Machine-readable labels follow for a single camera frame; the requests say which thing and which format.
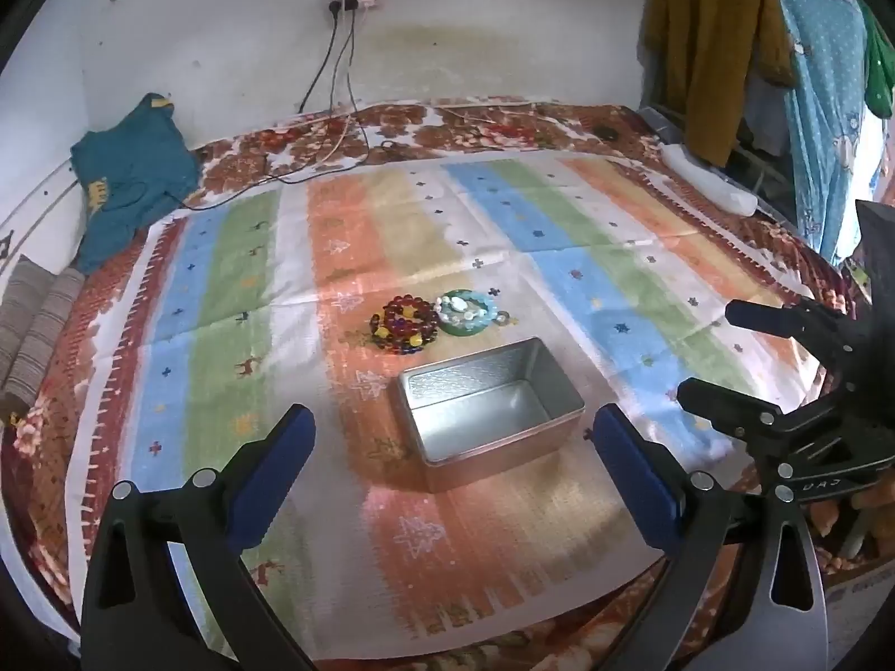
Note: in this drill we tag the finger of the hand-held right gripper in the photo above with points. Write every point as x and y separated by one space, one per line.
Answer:
769 318
727 409

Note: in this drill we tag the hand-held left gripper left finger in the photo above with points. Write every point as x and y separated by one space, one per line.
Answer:
280 461

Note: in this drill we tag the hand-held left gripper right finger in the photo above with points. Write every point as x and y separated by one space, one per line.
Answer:
636 479

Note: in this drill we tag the silver metal tin box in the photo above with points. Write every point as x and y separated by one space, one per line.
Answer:
482 398

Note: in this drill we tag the green jade bangle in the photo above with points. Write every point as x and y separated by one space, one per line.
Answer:
454 327

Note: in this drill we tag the white oblong object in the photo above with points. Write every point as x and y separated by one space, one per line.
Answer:
706 178

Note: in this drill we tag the striped pastel mat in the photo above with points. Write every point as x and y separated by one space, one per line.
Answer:
349 244

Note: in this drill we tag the light blue printed cloth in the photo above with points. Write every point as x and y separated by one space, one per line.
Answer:
818 84

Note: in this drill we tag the green garment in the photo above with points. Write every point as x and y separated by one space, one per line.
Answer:
881 70

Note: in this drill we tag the grey striped pillow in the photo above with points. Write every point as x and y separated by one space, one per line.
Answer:
35 321

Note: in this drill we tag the mustard yellow garment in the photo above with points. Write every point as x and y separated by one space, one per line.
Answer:
706 35

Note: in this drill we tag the teal shirt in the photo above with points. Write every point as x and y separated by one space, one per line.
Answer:
133 175

